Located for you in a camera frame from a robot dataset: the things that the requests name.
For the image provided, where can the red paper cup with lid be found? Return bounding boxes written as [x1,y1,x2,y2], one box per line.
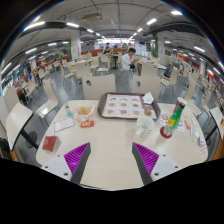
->
[173,96,188,114]

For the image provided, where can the red flat box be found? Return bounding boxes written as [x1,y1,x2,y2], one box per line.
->
[42,135,58,153]

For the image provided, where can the ceiling air conditioner unit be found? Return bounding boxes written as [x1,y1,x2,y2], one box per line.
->
[81,12,104,23]

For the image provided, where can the clear crumpled food wrapper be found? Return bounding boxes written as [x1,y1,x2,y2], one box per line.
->
[72,101,98,124]

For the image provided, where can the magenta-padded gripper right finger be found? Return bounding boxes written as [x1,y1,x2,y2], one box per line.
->
[131,142,183,186]

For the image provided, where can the green plastic drink bottle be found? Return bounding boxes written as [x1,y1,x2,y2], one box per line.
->
[163,101,187,138]

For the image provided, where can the beige cafeteria chairs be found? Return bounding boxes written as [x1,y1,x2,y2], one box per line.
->
[3,49,224,128]

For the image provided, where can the white polka-dot cup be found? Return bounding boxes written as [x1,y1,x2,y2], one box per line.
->
[135,115,156,137]

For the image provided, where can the colourful sticker sheet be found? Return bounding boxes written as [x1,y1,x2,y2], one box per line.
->
[159,111,193,133]

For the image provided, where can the ceiling strip lights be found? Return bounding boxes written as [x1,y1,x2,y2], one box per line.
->
[0,9,224,78]

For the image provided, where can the small red paper carton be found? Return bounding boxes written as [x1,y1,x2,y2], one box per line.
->
[80,119,96,129]

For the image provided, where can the small blue sanitizer bottle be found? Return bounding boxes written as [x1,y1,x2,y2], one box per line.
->
[64,104,73,118]

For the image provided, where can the person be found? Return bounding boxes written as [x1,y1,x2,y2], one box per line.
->
[120,47,138,72]
[102,42,114,56]

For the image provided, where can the clear plastic packet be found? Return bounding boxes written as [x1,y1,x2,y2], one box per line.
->
[189,127,201,145]

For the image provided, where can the white printed card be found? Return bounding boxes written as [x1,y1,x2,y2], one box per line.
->
[53,115,76,133]

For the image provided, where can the black bag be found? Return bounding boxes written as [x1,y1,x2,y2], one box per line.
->
[0,137,12,160]

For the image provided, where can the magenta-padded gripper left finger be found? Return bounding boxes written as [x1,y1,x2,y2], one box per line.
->
[41,142,92,186]

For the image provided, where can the white paper napkin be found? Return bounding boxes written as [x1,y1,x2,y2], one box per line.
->
[141,91,155,105]

